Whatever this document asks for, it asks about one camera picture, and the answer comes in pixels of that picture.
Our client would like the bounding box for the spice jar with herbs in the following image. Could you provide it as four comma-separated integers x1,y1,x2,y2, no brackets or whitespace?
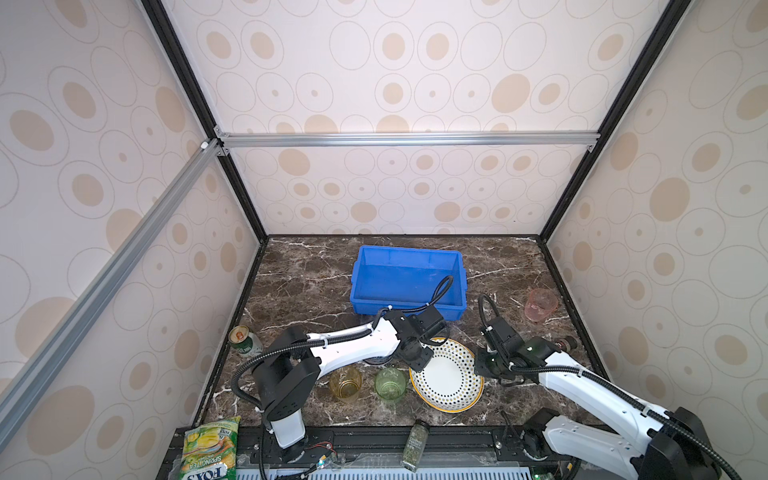
402,420,430,472

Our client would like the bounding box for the silver aluminium side rail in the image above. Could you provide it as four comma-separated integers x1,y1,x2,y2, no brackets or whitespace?
1,138,223,449

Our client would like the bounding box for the yellow rimmed dotted plate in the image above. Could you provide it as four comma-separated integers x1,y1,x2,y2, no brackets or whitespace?
409,337,484,414

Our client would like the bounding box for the green beverage can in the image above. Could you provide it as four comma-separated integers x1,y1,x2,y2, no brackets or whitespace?
228,325,263,358

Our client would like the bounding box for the blue plastic bin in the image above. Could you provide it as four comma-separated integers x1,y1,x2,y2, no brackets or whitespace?
350,245,468,321

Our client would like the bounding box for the brown spice jar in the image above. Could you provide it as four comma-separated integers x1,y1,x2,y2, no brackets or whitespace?
554,336,579,353

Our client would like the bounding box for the pink plastic cup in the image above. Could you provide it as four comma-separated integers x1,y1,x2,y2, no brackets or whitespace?
524,288,559,322

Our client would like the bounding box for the yellow green snack bag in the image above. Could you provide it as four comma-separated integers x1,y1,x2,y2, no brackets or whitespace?
178,416,241,480

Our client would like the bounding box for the silver aluminium crossbar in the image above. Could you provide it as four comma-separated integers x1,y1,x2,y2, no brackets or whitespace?
220,130,600,148

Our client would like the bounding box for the black right corner post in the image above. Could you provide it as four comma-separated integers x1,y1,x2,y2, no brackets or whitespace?
539,0,693,246

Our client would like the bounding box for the green glass cup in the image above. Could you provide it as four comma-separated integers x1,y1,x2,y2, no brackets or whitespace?
374,367,406,402

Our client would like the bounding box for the black corner frame post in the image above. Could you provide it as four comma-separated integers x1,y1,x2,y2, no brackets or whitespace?
140,0,269,243

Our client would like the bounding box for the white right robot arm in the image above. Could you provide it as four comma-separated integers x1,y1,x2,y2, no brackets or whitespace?
475,316,726,479

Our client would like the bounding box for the yellow glass cup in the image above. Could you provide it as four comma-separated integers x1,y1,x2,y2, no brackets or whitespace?
329,365,363,403

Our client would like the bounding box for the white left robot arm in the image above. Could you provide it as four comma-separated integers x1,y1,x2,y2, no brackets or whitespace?
245,306,450,450

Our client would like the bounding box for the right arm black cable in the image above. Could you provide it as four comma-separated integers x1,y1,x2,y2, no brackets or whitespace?
476,293,744,480

